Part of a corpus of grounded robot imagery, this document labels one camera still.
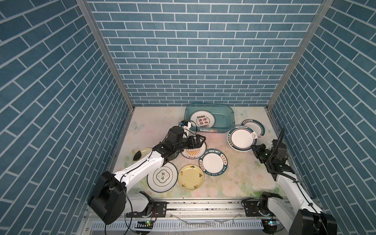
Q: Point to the white plate black quatrefoil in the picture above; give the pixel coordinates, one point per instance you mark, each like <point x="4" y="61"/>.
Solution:
<point x="163" y="179"/>

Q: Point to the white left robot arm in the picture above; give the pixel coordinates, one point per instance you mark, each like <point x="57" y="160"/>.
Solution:
<point x="110" y="195"/>

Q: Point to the cream plate dark spot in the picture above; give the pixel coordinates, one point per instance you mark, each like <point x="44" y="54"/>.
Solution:
<point x="142" y="153"/>

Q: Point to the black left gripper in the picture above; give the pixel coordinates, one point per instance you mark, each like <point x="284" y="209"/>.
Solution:
<point x="197" y="145"/>

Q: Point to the white plate green red rim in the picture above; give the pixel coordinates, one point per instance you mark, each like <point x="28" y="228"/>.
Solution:
<point x="242" y="138"/>

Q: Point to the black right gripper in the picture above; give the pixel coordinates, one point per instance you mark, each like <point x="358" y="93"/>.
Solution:
<point x="259" y="148"/>

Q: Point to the white plate red characters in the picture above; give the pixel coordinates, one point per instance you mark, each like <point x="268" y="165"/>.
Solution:
<point x="203" y="118"/>

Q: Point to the orange sunburst plate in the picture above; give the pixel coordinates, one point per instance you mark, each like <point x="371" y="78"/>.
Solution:
<point x="195" y="153"/>

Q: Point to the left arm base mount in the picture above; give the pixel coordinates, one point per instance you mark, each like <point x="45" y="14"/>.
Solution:
<point x="143" y="205"/>

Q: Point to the metal base rail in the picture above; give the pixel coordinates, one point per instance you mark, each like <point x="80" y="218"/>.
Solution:
<point x="189" y="217"/>

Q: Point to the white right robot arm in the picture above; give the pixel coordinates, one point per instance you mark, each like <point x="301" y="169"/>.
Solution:
<point x="303" y="217"/>

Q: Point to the white plate green lettered rim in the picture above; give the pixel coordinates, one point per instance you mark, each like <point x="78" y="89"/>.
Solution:
<point x="213" y="162"/>

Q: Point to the yellow plate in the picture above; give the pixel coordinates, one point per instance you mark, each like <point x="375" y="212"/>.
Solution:
<point x="191" y="177"/>

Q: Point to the teal plastic bin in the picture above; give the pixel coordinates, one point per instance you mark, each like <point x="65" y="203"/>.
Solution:
<point x="224" y="117"/>

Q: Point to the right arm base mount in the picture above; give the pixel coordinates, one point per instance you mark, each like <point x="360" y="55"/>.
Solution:
<point x="251" y="207"/>

